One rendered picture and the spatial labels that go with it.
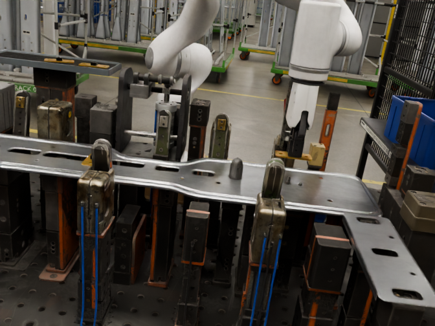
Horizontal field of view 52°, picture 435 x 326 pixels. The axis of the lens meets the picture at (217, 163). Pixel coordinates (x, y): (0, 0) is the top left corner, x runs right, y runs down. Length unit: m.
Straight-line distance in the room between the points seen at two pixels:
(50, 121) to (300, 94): 0.65
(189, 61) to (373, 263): 0.95
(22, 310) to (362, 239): 0.75
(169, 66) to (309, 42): 0.65
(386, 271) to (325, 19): 0.49
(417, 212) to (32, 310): 0.85
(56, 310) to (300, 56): 0.77
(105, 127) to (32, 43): 4.21
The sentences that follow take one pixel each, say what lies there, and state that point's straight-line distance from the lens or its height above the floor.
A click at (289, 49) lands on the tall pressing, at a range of 7.90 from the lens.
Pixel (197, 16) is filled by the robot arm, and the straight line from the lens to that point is 1.38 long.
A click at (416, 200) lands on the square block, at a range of 0.98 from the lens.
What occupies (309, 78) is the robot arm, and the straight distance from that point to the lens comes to 0.95.
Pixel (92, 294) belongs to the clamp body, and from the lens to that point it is 1.02.
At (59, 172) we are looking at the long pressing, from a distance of 1.04.
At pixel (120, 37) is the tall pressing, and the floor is 0.39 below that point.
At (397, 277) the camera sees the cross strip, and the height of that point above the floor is 1.00.
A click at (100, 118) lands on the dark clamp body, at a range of 1.23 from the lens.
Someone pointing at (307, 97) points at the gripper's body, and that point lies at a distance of 0.96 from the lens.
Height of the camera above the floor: 1.41
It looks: 21 degrees down
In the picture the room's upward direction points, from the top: 7 degrees clockwise
